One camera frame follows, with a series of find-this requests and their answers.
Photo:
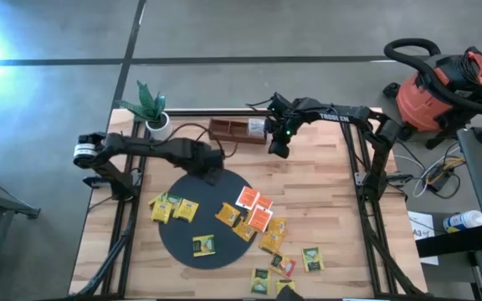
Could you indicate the white paper sheet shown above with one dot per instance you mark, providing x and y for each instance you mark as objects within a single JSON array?
[{"x": 421, "y": 221}]

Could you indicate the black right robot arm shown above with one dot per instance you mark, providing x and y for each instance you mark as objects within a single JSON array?
[{"x": 337, "y": 117}]

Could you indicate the red yellow tea packet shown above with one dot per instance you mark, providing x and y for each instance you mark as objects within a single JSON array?
[{"x": 283, "y": 266}]

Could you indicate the orange shop vacuum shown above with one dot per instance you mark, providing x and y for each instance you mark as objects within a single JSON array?
[{"x": 416, "y": 104}]

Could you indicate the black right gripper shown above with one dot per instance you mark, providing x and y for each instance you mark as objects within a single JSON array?
[{"x": 283, "y": 125}]

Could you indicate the green yellow tea packet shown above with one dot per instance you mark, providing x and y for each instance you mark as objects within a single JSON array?
[
  {"x": 313, "y": 259},
  {"x": 203, "y": 246}
]

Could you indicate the dark green tea packet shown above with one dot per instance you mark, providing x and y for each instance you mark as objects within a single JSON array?
[{"x": 260, "y": 281}]

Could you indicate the red shop vacuum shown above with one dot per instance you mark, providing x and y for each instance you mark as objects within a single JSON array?
[{"x": 410, "y": 42}]

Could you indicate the brown wooden organizer box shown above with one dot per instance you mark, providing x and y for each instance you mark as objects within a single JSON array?
[{"x": 230, "y": 140}]

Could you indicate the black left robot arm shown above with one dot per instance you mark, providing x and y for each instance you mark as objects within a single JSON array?
[{"x": 140, "y": 146}]

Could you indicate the white blue spray can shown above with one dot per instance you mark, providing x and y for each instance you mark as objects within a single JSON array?
[{"x": 465, "y": 220}]

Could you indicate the green plant in white pot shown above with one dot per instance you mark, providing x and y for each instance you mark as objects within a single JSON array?
[{"x": 159, "y": 127}]

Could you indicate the round dark woven placemat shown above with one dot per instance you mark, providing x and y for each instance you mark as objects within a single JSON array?
[{"x": 199, "y": 226}]

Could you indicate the black power adapter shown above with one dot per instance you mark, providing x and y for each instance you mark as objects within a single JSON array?
[{"x": 439, "y": 180}]

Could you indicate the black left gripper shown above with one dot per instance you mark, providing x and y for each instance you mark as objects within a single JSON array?
[{"x": 205, "y": 159}]

